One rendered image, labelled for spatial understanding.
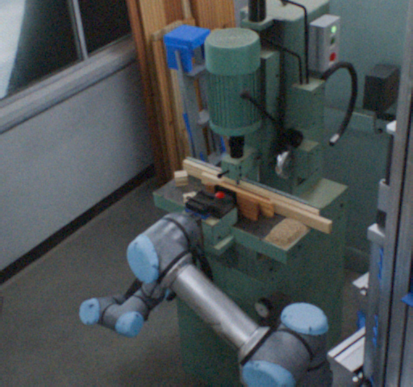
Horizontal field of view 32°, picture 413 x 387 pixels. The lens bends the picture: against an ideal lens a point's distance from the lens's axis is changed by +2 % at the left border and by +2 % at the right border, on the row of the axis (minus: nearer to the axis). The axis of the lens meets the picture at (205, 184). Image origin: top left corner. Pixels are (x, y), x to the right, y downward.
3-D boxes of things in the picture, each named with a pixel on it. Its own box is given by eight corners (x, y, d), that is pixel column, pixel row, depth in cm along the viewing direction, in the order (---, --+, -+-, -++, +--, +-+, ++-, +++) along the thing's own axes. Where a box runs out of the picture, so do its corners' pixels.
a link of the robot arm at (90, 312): (93, 330, 213) (74, 321, 218) (118, 325, 222) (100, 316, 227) (98, 305, 212) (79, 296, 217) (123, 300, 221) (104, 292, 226)
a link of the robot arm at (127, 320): (150, 301, 214) (123, 291, 220) (124, 324, 207) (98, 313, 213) (154, 322, 218) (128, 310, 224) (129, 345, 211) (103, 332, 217)
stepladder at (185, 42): (196, 249, 378) (156, 39, 320) (221, 225, 395) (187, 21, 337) (221, 256, 369) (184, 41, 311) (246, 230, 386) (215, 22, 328)
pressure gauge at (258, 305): (253, 316, 244) (253, 298, 240) (260, 310, 247) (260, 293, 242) (269, 324, 241) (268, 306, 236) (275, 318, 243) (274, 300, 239)
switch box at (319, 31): (307, 68, 243) (308, 23, 235) (323, 59, 250) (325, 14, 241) (323, 72, 240) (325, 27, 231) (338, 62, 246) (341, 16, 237)
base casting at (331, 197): (168, 238, 268) (165, 218, 263) (256, 172, 304) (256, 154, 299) (263, 284, 243) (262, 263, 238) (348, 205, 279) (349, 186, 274)
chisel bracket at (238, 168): (221, 179, 250) (220, 159, 245) (244, 162, 259) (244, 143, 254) (237, 185, 246) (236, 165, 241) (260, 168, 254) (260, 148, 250)
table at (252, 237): (135, 218, 258) (134, 204, 255) (189, 181, 277) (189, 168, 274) (270, 280, 224) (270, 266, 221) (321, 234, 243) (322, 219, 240)
